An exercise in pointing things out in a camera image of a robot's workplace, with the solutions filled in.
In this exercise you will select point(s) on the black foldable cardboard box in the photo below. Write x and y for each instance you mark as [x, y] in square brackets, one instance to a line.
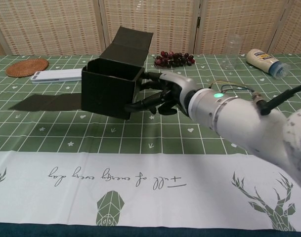
[108, 93]

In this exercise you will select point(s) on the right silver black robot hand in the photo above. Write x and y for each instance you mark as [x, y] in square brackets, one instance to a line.
[172, 86]

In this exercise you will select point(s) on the bamboo folding screen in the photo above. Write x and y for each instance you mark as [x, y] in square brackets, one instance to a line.
[66, 24]

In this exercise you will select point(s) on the round brown woven coaster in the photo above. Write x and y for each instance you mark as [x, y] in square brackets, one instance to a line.
[26, 68]

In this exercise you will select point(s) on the mayonnaise squeeze bottle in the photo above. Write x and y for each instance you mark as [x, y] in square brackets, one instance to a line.
[261, 60]

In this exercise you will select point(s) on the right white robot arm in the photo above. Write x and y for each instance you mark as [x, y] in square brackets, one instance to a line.
[251, 123]

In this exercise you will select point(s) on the clear glass jar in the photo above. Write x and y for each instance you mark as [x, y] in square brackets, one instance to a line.
[231, 54]

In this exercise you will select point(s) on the bunch of dark red grapes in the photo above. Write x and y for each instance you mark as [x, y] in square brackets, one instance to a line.
[175, 59]

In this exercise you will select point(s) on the white folded laptop stand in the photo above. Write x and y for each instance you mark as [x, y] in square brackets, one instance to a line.
[56, 76]

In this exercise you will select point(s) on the green checked tablecloth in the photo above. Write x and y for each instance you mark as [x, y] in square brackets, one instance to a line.
[165, 138]

